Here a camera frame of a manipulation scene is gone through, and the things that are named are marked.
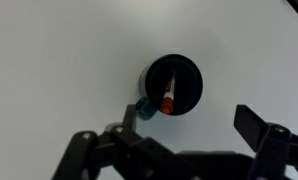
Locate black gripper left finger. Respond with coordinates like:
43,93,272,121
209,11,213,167
50,104,203,180

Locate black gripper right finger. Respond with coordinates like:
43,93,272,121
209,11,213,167
234,104,298,180

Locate dark green mug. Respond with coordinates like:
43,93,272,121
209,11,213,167
136,54,203,121

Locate red marker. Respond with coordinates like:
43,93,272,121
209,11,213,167
160,73,176,114

